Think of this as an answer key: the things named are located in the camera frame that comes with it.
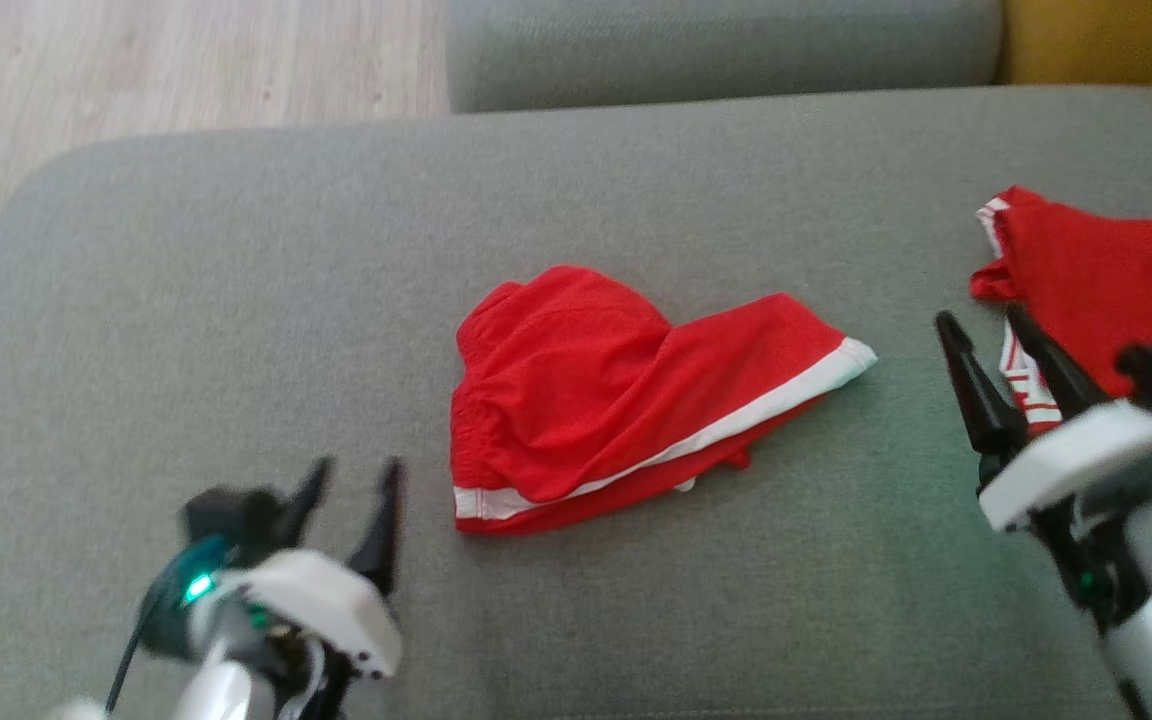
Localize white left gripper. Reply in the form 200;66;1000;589
226;455;408;682

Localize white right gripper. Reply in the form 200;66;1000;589
933;302;1152;534

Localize red Bulls 23 jersey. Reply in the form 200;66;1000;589
968;184;1152;439

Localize red mesh shorts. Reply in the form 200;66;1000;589
448;263;880;537

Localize grey sofa seat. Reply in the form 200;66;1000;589
0;84;1152;720

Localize yellow cushion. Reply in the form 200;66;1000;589
997;0;1152;99

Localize grey sofa back cushion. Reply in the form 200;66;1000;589
445;0;1004;114

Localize black cable blue plug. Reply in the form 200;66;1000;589
104;540;227;717

